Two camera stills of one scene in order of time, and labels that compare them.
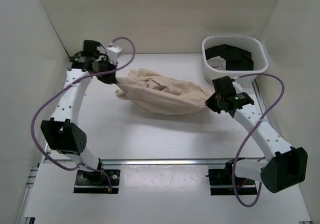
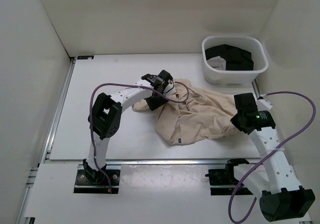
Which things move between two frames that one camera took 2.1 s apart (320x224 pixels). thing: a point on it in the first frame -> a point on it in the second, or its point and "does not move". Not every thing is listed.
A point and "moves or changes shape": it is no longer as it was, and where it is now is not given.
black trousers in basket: (236, 59) does not move
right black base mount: (221, 182) does not move
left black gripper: (111, 79) -> (153, 104)
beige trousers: (155, 93) moves or changes shape
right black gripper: (209, 102) -> (234, 121)
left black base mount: (95, 182) does not move
